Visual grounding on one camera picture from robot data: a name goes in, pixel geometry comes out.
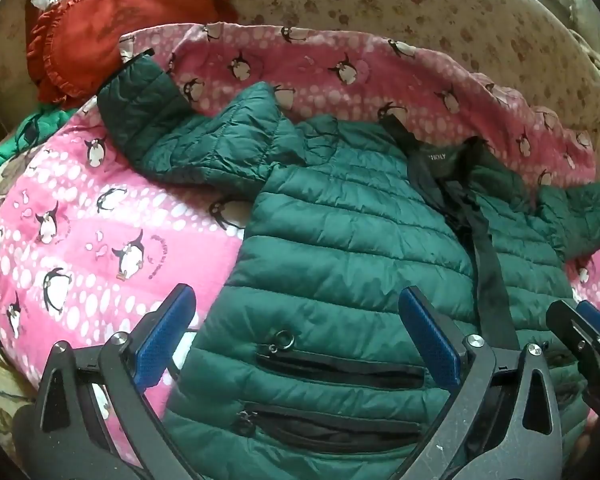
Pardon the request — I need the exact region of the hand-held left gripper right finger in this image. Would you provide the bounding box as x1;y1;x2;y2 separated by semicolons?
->
399;286;561;480

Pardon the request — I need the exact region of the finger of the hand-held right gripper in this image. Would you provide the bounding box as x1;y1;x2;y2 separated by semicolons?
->
546;300;600;396
577;300;600;348

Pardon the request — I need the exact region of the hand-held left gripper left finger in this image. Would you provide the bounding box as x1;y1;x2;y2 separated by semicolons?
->
35;284;197;480

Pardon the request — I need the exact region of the green puffer jacket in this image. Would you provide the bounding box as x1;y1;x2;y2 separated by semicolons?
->
96;49;600;480

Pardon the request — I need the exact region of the pink penguin print blanket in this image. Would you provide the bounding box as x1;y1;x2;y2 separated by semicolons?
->
0;22;600;441

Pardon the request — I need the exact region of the green cloth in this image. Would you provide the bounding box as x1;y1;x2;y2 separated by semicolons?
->
0;107;77;186

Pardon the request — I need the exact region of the beige bunched cloth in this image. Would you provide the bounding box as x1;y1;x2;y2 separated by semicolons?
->
570;27;600;116

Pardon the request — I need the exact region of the red ruffled pillow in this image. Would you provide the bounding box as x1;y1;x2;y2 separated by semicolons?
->
26;0;238;108

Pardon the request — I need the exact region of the beige floral bed sheet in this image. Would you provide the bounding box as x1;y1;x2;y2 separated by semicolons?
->
0;0;600;181

